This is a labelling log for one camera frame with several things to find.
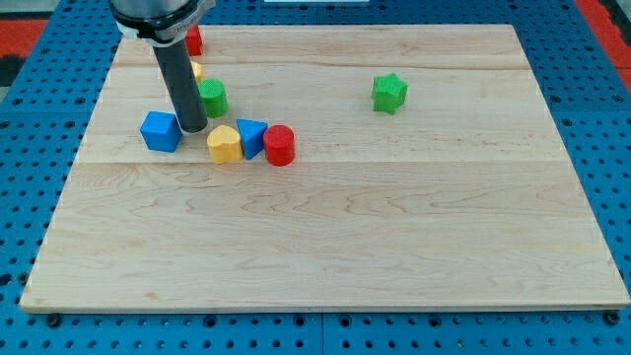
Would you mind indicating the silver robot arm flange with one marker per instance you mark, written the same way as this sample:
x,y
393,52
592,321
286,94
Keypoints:
x,y
159,22

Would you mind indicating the green star block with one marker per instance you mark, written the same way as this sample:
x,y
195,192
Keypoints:
x,y
389,93

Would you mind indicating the red block at top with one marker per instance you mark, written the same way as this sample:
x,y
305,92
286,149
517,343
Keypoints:
x,y
194,41

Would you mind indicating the red cylinder block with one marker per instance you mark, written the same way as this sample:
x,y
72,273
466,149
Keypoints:
x,y
279,145

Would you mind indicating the blue triangle block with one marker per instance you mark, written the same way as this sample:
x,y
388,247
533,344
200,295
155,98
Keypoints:
x,y
252,132

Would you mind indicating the yellow heart block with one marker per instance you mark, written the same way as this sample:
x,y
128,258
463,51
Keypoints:
x,y
225,145

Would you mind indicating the light wooden board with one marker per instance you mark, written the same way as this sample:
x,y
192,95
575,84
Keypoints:
x,y
464,200

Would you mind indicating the green cylinder block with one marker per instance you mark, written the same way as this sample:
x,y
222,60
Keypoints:
x,y
214,97

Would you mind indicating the yellow block behind rod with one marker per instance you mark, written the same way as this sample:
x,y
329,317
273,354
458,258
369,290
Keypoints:
x,y
198,71

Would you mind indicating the blue cube block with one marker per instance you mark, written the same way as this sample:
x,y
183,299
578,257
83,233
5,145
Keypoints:
x,y
160,131

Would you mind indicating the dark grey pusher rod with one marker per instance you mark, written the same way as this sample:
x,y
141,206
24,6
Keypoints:
x,y
178,75

